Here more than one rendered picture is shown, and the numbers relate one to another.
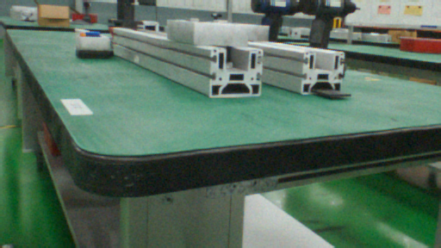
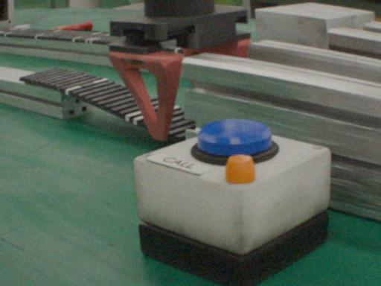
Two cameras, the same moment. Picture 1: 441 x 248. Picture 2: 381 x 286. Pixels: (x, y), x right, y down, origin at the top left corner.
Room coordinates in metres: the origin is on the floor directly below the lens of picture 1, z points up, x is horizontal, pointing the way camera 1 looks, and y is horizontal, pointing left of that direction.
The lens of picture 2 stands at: (0.89, 0.67, 0.97)
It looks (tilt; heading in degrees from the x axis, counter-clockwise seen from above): 17 degrees down; 348
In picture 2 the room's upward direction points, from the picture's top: 3 degrees counter-clockwise
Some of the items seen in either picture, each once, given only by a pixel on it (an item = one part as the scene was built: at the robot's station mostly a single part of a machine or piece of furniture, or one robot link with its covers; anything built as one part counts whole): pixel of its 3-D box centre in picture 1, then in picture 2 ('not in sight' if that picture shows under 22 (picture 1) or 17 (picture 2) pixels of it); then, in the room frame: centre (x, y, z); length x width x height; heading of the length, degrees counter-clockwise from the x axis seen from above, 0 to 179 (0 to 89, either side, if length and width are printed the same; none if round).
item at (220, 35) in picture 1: (205, 39); not in sight; (0.90, 0.17, 0.87); 0.16 x 0.11 x 0.07; 33
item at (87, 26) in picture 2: not in sight; (92, 31); (2.11, 0.57, 0.79); 0.16 x 0.08 x 0.02; 26
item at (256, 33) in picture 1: (236, 36); not in sight; (1.21, 0.15, 0.87); 0.16 x 0.11 x 0.07; 33
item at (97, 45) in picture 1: (96, 46); (246, 196); (1.28, 0.56, 0.81); 0.10 x 0.08 x 0.06; 123
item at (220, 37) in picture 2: (130, 36); (196, 71); (1.50, 0.54, 0.84); 0.07 x 0.07 x 0.09; 33
